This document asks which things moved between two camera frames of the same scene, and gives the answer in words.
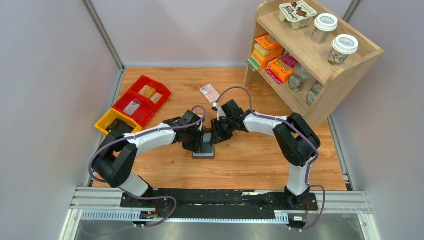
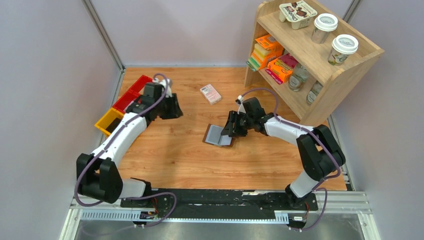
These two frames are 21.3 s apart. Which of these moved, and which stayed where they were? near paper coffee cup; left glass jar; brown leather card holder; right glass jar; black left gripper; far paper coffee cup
Moved: brown leather card holder; black left gripper
Stayed: near paper coffee cup; left glass jar; right glass jar; far paper coffee cup
